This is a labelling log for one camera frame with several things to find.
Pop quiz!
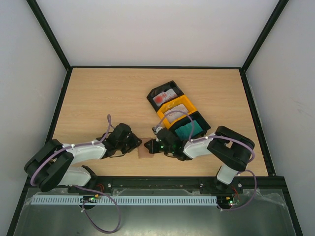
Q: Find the pink card holder wallet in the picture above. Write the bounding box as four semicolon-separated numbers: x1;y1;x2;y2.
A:
138;138;154;159

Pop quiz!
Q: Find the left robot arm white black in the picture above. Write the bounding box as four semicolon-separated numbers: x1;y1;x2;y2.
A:
24;123;142;192

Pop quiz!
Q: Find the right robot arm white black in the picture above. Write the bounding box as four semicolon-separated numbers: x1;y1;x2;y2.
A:
144;126;255;193

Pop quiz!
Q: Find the green card stack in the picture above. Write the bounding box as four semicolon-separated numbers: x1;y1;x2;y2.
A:
175;120;203;140

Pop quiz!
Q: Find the black bin with green cards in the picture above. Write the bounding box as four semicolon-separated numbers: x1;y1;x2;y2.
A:
169;111;211;141

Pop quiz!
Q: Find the white pink card stack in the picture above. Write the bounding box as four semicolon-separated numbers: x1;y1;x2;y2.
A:
164;104;189;123

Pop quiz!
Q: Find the red white card stack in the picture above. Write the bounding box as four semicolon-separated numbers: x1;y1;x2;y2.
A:
153;88;177;106

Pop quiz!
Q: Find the black bin with red cards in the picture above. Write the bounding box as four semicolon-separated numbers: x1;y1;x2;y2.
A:
146;81;184;112

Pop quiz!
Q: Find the yellow plastic bin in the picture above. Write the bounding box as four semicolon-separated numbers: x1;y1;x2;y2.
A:
157;95;197;128

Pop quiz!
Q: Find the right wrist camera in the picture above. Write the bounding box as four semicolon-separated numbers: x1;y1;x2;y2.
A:
152;125;164;135

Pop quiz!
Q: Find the white slotted cable duct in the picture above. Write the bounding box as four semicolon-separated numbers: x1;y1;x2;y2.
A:
31;195;217;206

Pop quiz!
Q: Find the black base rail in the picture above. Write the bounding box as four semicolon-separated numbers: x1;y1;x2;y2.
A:
84;176;288;195

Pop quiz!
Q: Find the black enclosure frame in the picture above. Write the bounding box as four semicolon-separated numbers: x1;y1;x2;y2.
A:
6;0;303;236

